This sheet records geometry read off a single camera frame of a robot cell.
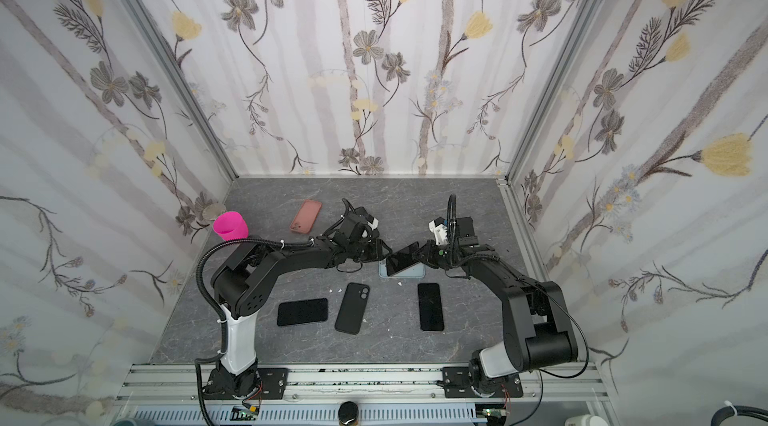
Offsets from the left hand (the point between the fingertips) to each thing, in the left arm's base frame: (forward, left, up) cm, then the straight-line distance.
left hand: (386, 245), depth 94 cm
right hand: (-5, -7, +6) cm, 10 cm away
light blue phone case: (-8, -9, -3) cm, 13 cm away
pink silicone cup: (+4, +47, +7) cm, 48 cm away
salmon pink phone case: (+15, +29, -7) cm, 34 cm away
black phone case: (-18, +10, -5) cm, 22 cm away
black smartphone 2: (-18, +25, -7) cm, 32 cm away
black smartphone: (-1, -6, -8) cm, 10 cm away
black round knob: (-44, +9, +5) cm, 46 cm away
